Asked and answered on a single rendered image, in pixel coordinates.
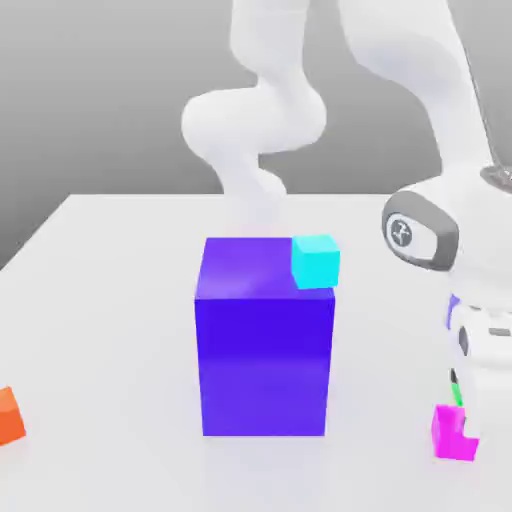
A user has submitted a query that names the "small magenta cube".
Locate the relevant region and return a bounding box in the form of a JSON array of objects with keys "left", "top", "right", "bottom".
[{"left": 430, "top": 403, "right": 480, "bottom": 464}]

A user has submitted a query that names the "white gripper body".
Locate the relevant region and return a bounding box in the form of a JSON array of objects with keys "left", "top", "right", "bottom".
[{"left": 448, "top": 362, "right": 512, "bottom": 419}]

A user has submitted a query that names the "small cyan cube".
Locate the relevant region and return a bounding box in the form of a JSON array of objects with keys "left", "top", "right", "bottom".
[{"left": 290, "top": 234, "right": 342, "bottom": 290}]

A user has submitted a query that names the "large blue box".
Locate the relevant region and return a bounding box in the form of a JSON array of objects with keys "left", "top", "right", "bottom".
[{"left": 194, "top": 236, "right": 336, "bottom": 438}]

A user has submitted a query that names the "small orange cube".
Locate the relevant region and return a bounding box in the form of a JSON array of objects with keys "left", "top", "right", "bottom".
[{"left": 0, "top": 385, "right": 28, "bottom": 447}]

